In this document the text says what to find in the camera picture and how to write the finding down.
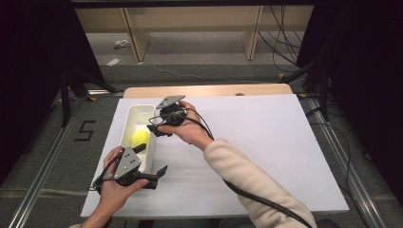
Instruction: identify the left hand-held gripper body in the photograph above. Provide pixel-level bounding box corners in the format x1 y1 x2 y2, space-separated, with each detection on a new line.
113 146 160 191

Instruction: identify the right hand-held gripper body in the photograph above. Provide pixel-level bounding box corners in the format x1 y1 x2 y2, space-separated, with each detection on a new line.
156 94 188 126

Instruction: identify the yellow tennis ball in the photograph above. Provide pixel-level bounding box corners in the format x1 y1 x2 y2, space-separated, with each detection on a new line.
131 129 151 147

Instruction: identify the white plastic bin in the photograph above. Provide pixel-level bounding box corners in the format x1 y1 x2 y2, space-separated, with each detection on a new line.
119 104 159 179

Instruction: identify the person's left hand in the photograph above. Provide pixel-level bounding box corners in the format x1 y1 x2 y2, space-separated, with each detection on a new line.
95 146 150 216

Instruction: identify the person's right hand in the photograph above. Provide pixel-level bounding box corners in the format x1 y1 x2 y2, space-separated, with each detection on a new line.
157 100 214 152

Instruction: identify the wooden table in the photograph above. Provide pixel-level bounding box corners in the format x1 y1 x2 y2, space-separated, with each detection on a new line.
123 83 293 99

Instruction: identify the wooden shelf unit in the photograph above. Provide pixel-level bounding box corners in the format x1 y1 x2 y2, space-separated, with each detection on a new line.
75 5 315 63

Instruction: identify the black metal stand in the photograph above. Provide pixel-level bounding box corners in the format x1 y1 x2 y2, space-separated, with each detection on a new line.
58 66 119 128
279 54 331 123

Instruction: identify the white board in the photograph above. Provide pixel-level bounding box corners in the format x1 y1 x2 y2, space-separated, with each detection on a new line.
80 93 350 219

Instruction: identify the dark curtain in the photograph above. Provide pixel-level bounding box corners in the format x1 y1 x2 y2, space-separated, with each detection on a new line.
0 0 107 188
296 0 403 199

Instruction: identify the left hand-held gripper cable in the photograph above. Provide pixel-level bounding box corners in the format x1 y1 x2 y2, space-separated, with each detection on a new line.
89 151 125 195

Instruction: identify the hand-held gripper cable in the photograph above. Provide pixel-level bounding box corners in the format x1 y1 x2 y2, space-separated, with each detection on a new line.
89 151 125 195
147 107 316 228

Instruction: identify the thin white floor cable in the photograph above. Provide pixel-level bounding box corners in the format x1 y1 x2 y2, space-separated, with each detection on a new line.
151 64 258 86

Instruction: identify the short aluminium rail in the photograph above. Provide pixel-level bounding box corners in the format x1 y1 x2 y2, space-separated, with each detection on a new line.
86 88 125 98

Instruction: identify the right hand-held gripper cable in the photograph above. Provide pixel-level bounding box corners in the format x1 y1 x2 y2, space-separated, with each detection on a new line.
147 107 316 228

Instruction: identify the bundle of black cables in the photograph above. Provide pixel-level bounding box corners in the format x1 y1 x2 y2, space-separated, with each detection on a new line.
257 5 303 74

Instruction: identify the black floor cable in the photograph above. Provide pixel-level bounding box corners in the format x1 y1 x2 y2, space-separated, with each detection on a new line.
307 106 360 212

